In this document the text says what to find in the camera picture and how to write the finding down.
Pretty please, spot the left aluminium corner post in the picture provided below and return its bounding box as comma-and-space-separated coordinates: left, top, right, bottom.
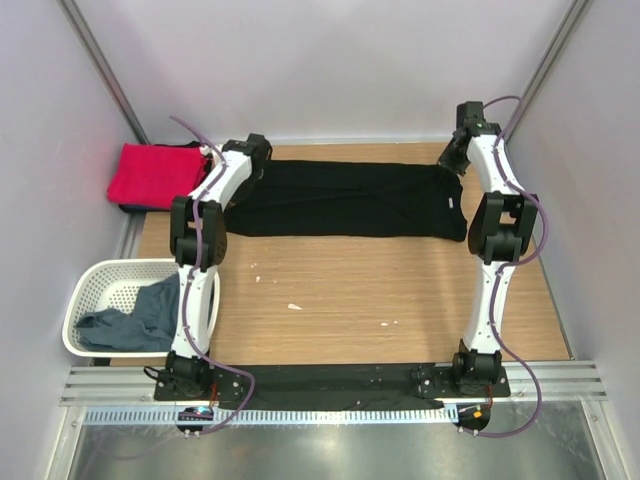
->
58, 0, 150, 144

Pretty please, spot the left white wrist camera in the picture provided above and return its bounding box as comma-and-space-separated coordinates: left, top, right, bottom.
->
199, 145, 213, 157

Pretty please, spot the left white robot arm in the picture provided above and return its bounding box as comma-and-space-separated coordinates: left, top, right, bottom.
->
154, 133, 272, 400

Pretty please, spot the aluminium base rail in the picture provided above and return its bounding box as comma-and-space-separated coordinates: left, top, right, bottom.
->
60, 360, 607, 405

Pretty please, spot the folded black t shirt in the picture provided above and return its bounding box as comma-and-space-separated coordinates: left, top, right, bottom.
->
117, 141, 214, 215

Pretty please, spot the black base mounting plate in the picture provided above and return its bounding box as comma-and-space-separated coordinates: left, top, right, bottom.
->
146, 363, 511, 412

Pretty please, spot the grey blue t shirt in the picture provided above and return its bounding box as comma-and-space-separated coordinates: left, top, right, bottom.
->
76, 273, 180, 353

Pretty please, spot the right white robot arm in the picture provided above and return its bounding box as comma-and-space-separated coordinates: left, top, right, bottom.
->
437, 101, 539, 396

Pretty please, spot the slotted grey cable duct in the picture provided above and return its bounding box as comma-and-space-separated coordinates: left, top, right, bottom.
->
83, 405, 458, 427

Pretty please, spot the white laundry basket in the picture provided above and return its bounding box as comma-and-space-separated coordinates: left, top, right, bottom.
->
62, 258, 221, 359

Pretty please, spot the right aluminium corner post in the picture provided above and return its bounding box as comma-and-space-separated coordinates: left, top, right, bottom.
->
505, 0, 593, 142

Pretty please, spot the aluminium corner post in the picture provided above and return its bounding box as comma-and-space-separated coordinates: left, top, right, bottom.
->
505, 0, 593, 142
58, 0, 150, 144

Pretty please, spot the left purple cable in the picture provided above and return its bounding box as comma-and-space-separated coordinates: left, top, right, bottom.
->
169, 115, 257, 436

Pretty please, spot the black t shirt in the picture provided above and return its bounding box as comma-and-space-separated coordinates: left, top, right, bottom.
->
225, 160, 467, 242
117, 141, 214, 215

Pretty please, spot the folded red t shirt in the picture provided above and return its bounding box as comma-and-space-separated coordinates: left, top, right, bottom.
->
105, 143, 207, 211

